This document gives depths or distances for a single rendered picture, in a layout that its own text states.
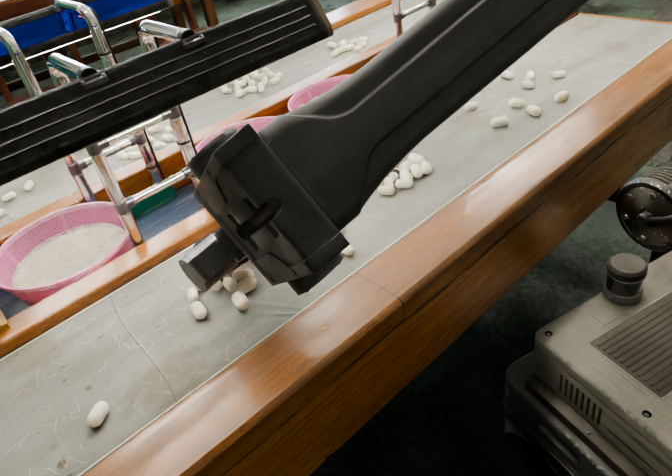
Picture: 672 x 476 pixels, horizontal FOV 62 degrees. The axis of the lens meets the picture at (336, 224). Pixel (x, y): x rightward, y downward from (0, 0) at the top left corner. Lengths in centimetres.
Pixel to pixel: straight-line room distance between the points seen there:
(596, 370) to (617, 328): 11
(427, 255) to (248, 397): 34
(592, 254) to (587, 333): 94
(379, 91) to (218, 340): 64
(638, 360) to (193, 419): 77
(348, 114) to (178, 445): 54
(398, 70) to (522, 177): 78
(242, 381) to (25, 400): 33
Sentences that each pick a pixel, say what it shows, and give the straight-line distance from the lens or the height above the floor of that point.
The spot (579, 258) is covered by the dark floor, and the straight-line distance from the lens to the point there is 207.
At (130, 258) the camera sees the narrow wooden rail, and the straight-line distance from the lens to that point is 105.
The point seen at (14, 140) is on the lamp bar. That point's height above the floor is 108.
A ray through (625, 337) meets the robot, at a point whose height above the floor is 48.
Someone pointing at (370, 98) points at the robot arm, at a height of 122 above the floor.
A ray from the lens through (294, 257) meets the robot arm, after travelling 28.
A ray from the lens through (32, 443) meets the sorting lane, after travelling 88.
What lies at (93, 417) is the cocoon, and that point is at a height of 76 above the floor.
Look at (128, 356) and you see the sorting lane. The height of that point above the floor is 74.
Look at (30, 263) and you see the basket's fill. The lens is 125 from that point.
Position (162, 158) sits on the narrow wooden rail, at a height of 76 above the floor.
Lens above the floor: 132
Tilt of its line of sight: 35 degrees down
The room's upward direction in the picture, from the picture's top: 12 degrees counter-clockwise
